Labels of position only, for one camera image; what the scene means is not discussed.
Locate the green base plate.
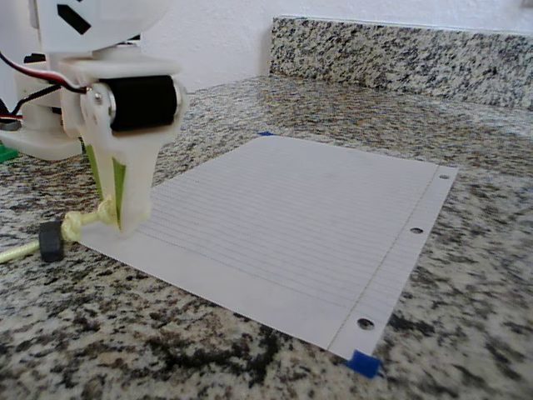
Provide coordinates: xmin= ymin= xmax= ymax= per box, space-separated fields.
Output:
xmin=0 ymin=142 xmax=20 ymax=164

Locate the yellow-green knotted rope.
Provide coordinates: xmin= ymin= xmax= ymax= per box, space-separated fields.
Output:
xmin=0 ymin=193 xmax=117 ymax=264

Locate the black cable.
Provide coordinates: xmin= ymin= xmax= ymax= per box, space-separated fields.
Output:
xmin=7 ymin=85 xmax=63 ymax=116

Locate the black hex nut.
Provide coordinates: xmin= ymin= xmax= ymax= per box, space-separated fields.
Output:
xmin=37 ymin=222 xmax=67 ymax=263

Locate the granite backsplash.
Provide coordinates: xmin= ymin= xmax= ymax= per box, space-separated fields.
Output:
xmin=269 ymin=15 xmax=533 ymax=110

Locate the red white black servo wire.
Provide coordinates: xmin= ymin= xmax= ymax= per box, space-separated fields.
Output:
xmin=0 ymin=97 xmax=26 ymax=133
xmin=0 ymin=52 xmax=92 ymax=93

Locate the lined paper sheet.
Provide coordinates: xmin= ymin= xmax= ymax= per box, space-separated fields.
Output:
xmin=77 ymin=136 xmax=459 ymax=362

